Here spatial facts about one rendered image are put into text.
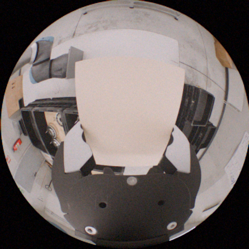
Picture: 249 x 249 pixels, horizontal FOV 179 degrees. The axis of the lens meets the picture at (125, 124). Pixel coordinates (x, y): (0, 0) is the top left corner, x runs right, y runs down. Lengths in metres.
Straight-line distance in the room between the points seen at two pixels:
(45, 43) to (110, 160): 0.50
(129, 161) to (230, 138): 2.75
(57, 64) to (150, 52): 0.49
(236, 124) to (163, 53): 2.50
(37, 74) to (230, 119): 3.15
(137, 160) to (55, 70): 0.47
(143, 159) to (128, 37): 0.57
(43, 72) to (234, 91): 3.03
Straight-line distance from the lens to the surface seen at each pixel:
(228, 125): 2.81
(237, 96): 2.70
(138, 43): 0.56
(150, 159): 0.15
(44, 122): 0.69
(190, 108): 1.00
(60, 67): 0.47
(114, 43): 0.56
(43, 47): 0.47
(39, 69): 0.49
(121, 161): 0.15
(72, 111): 0.36
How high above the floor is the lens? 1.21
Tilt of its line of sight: 60 degrees down
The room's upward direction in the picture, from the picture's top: 180 degrees counter-clockwise
